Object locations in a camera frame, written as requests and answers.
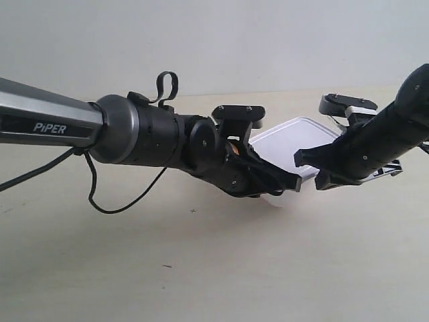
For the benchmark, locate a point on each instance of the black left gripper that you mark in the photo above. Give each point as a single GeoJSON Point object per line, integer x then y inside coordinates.
{"type": "Point", "coordinates": [240, 171]}

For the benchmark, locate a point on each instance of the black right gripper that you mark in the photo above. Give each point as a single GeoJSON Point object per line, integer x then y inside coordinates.
{"type": "Point", "coordinates": [383, 139]}

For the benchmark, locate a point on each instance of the white lidded plastic container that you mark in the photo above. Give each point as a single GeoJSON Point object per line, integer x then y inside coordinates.
{"type": "Point", "coordinates": [278, 145]}

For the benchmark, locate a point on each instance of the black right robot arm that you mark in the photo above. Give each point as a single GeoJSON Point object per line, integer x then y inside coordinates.
{"type": "Point", "coordinates": [411, 99]}

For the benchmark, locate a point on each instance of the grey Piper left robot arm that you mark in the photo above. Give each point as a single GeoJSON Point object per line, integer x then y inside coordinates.
{"type": "Point", "coordinates": [132, 130]}

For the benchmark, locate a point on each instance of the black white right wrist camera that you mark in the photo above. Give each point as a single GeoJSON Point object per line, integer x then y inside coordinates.
{"type": "Point", "coordinates": [351, 108]}

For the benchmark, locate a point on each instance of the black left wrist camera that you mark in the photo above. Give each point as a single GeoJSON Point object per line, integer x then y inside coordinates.
{"type": "Point", "coordinates": [238, 120]}

